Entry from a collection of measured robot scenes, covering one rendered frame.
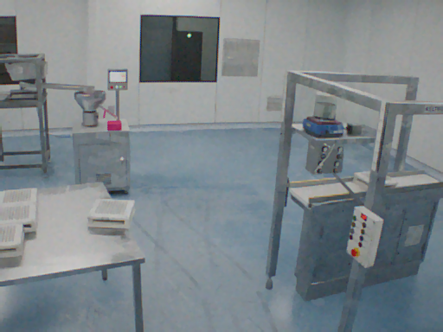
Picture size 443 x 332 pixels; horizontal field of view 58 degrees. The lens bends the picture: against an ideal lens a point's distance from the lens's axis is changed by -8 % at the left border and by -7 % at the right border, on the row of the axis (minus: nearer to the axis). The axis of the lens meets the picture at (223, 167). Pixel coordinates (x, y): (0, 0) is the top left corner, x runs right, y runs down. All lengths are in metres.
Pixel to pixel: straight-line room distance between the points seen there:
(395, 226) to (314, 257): 0.76
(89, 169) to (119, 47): 3.08
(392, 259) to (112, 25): 5.63
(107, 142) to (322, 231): 2.64
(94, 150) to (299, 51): 4.80
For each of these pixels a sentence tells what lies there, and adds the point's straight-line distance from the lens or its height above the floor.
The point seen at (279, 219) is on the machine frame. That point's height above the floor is 0.62.
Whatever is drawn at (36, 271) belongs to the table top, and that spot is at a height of 0.81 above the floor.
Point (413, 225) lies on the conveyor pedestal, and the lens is 3.68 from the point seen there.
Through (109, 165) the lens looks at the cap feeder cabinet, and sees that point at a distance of 4.86.
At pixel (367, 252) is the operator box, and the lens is 2.17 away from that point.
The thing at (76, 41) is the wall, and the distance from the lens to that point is 7.42.
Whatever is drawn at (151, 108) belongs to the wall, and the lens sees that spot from 7.65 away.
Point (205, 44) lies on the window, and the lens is 7.68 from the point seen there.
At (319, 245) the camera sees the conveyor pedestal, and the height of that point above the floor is 0.50.
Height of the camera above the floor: 1.99
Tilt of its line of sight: 20 degrees down
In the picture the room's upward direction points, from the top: 3 degrees clockwise
